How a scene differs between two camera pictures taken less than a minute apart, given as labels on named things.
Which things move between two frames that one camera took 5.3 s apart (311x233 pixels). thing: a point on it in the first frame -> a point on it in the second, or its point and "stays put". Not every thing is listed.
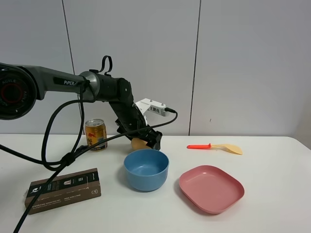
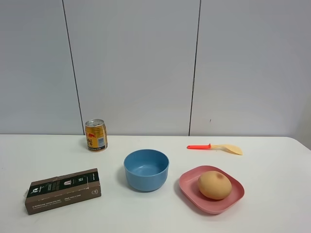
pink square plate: (211, 188) stays put
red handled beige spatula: (233, 149) stays put
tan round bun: (137, 143) -> (214, 185)
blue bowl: (146, 169) stays put
